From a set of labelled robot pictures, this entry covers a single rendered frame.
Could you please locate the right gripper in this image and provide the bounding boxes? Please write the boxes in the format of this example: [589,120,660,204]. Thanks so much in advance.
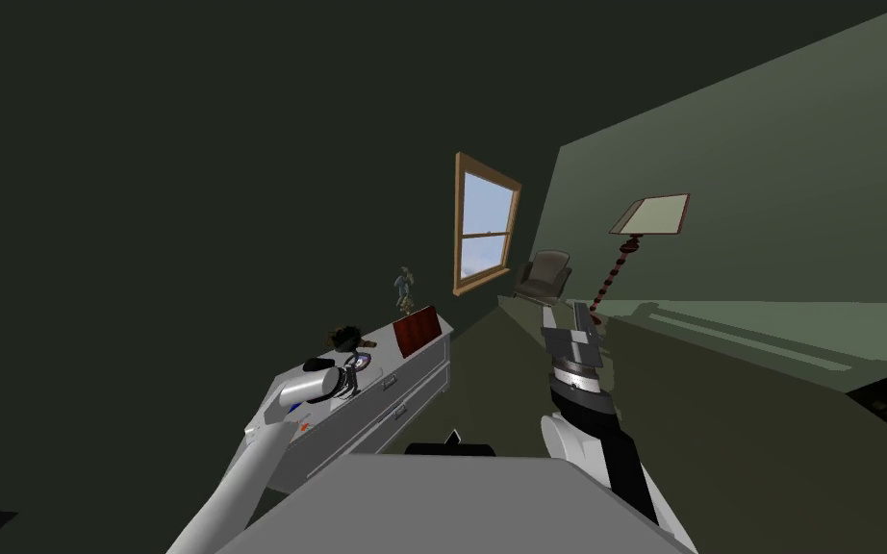
[541,300,607,370]

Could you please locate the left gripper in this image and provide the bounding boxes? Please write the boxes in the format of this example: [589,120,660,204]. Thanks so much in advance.
[339,352,372,398]

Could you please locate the brown armchair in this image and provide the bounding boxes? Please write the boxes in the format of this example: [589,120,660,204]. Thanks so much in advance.
[512,249,575,309]

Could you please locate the white dresser with drawers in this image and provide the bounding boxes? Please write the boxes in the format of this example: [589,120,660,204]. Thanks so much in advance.
[246,264,457,494]

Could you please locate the wooden framed window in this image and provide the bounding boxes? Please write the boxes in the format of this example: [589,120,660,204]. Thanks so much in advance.
[452,150,524,298]

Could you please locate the floor lamp with pale shade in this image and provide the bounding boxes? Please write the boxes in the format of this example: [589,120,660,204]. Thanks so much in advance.
[586,191,692,329]

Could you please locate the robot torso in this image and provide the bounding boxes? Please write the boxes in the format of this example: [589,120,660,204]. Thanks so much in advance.
[215,430,693,554]

